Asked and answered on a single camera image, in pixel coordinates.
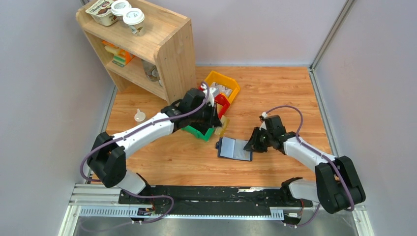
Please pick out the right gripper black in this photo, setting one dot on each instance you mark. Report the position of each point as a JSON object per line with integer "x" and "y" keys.
{"x": 252, "y": 145}

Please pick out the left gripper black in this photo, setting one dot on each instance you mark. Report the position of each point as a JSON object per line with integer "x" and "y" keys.
{"x": 213, "y": 120}

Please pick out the yellow VIP card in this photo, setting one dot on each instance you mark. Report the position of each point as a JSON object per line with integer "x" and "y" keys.
{"x": 220, "y": 131}

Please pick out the navy blue card holder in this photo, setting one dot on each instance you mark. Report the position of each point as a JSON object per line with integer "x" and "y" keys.
{"x": 230, "y": 148}

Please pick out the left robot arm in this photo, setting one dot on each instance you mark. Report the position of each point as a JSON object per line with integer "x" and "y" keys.
{"x": 107, "y": 159}

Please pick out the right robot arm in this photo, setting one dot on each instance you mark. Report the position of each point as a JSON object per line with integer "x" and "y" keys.
{"x": 336, "y": 186}

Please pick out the green plastic bin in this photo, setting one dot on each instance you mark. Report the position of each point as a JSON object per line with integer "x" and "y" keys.
{"x": 200, "y": 133}

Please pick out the red plastic bin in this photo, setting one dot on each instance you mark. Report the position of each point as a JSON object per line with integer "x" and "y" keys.
{"x": 223, "y": 101}

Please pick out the white sachet in yellow bin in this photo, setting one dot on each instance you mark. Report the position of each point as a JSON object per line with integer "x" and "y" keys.
{"x": 222, "y": 89}

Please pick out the yellow plastic bin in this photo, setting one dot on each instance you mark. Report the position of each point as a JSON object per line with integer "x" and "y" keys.
{"x": 217, "y": 77}

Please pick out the clear squeeze bottle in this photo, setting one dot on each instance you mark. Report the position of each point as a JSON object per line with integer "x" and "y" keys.
{"x": 139, "y": 116}

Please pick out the wooden shelf unit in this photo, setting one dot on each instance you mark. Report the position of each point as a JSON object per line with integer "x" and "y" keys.
{"x": 167, "y": 43}

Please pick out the glass jar on shelf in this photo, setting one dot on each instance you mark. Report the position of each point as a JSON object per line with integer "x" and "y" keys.
{"x": 151, "y": 71}

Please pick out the orange snack package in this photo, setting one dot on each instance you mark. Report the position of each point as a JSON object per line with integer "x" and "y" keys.
{"x": 121, "y": 57}

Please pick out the white lidded paper cup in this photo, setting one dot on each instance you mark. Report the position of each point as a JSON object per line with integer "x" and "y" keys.
{"x": 118, "y": 8}

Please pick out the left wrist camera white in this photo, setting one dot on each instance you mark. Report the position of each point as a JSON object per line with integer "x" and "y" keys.
{"x": 211, "y": 94}

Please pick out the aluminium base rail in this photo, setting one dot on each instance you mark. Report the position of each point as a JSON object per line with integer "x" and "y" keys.
{"x": 185, "y": 202}

